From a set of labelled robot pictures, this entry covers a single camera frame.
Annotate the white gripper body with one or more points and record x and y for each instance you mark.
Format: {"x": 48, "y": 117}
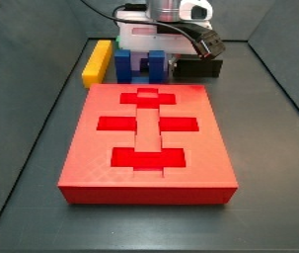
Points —
{"x": 138, "y": 33}

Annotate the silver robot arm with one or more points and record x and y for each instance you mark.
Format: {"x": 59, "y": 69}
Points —
{"x": 170, "y": 25}

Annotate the red board with cutouts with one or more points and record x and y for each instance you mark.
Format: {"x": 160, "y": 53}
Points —
{"x": 147, "y": 148}

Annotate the green stepped block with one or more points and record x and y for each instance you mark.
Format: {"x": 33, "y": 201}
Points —
{"x": 118, "y": 41}

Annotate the blue U-shaped block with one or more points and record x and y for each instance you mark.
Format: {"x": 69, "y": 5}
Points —
{"x": 126, "y": 75}

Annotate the yellow long block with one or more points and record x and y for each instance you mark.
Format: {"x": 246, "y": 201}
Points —
{"x": 96, "y": 65}

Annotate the black fixture bracket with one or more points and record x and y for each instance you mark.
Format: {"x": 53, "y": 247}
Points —
{"x": 191, "y": 66}

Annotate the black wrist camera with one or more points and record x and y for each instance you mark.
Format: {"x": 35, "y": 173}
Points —
{"x": 204, "y": 39}

